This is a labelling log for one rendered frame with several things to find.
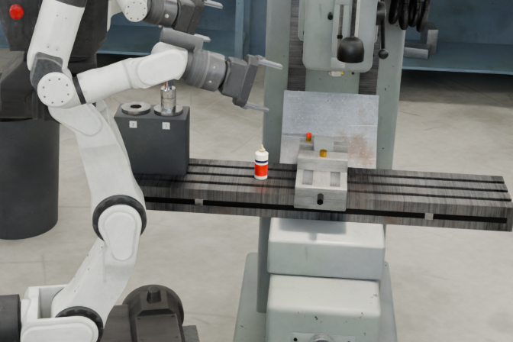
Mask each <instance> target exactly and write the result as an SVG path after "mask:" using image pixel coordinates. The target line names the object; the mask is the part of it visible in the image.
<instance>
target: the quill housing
mask: <svg viewBox="0 0 513 342"><path fill-rule="evenodd" d="M377 3H378V0H357V13H356V24H355V25H356V26H355V34H354V35H355V36H354V37H358V38H359V39H360V40H361V41H362V42H363V46H364V50H365V52H364V61H363V62H361V63H345V68H331V46H332V34H333V23H334V0H305V29H304V31H303V34H304V43H303V51H302V54H303V57H302V61H303V64H304V66H305V67H306V68H307V69H311V70H324V71H339V72H354V73H365V72H367V71H369V70H370V68H371V67H372V64H373V58H374V53H373V49H374V40H375V30H376V12H377ZM351 9H352V0H350V6H349V17H348V28H347V36H348V37H349V36H350V23H351V12H352V10H351ZM329 12H331V13H332V15H333V19H332V20H329V19H328V18H327V15H328V13H329Z"/></svg>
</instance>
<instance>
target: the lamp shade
mask: <svg viewBox="0 0 513 342"><path fill-rule="evenodd" d="M364 52H365V50H364V46H363V42H362V41H361V40H360V39H359V38H358V37H350V36H349V37H345V38H344V39H342V40H341V41H340V44H339V46H338V48H337V60H339V61H341V62H344V63H361V62H363V61H364Z"/></svg>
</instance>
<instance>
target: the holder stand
mask: <svg viewBox="0 0 513 342"><path fill-rule="evenodd" d="M114 119H115V121H116V124H117V126H118V129H119V131H120V133H121V137H122V140H123V141H124V145H125V148H126V151H127V155H128V158H129V161H130V165H131V171H132V173H141V174H158V175H175V176H185V175H186V172H187V169H188V165H189V142H190V107H189V106H181V105H178V104H176V109H174V110H172V111H165V110H163V109H161V108H160V104H158V105H149V104H148V103H146V102H127V103H125V104H120V105H119V107H118V110H117V111H116V113H115V116H114Z"/></svg>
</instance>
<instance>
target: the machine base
mask: <svg viewBox="0 0 513 342"><path fill-rule="evenodd" d="M257 260H258V253H257V252H250V253H248V254H247V258H246V263H245V268H244V277H243V282H242V287H241V292H240V301H239V305H238V311H237V320H236V324H235V330H234V339H233V342H266V313H259V312H257V311H256V300H257ZM379 299H380V308H381V324H380V332H379V342H398V337H397V330H396V323H395V311H394V304H393V297H392V285H391V278H390V272H389V264H388V262H387V261H385V260H384V268H383V277H382V281H381V289H380V297H379Z"/></svg>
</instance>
